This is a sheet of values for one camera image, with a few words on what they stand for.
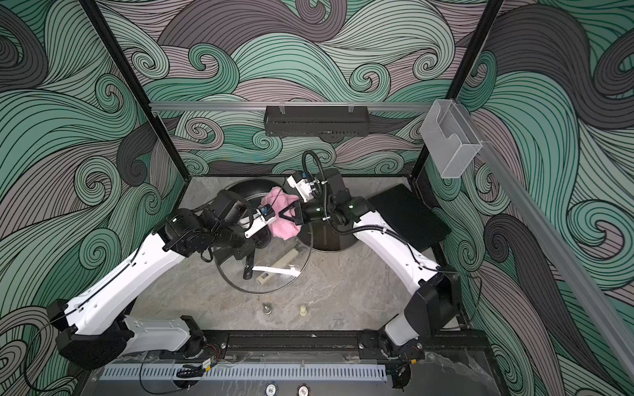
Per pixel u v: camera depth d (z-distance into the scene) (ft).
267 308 2.54
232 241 1.87
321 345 2.45
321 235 2.34
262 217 1.90
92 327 1.25
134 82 2.82
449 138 2.60
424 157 3.64
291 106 3.06
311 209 2.11
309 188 2.15
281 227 2.20
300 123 3.40
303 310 2.52
